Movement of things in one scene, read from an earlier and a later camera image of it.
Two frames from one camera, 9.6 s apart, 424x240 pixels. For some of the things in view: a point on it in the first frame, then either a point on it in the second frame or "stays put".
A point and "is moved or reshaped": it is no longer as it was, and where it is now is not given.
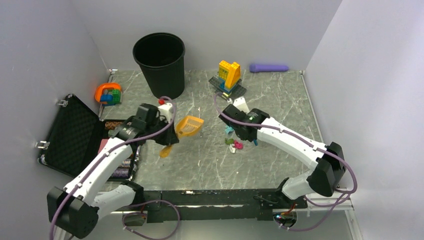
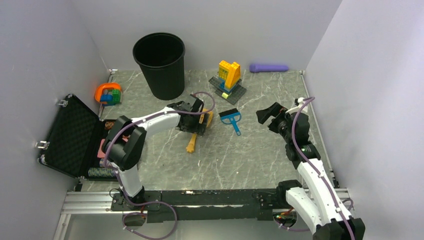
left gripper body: x=160 y=123 -> x=194 y=126
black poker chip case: x=76 y=134 stays put
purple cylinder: x=257 y=68 stays put
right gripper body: x=240 y=135 -> x=280 y=125
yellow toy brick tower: x=226 y=82 stays put
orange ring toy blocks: x=108 y=94 stays put
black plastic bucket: x=161 y=57 stays put
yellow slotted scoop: x=187 y=126 is moved or reshaped
